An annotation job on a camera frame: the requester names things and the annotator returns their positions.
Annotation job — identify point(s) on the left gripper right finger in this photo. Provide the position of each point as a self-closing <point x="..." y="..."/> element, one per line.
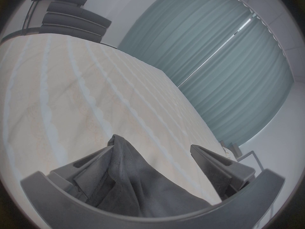
<point x="238" y="175"/>

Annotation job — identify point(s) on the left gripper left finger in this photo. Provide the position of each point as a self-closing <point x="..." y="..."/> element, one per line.
<point x="62" y="175"/>

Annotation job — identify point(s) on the black T-shirt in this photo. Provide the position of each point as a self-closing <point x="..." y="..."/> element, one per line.
<point x="143" y="187"/>

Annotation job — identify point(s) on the bed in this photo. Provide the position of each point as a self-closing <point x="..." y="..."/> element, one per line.
<point x="95" y="92"/>

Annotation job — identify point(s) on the white printed pillow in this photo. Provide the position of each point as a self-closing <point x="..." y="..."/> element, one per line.
<point x="226" y="151"/>

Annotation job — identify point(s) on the grey bedside table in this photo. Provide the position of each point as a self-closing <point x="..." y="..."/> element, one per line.
<point x="233" y="148"/>

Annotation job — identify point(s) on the blue-green curtain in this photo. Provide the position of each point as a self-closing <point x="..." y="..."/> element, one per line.
<point x="181" y="32"/>
<point x="243" y="85"/>

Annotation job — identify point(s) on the black chest of drawers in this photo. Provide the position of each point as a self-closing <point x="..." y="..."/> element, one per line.
<point x="76" y="23"/>

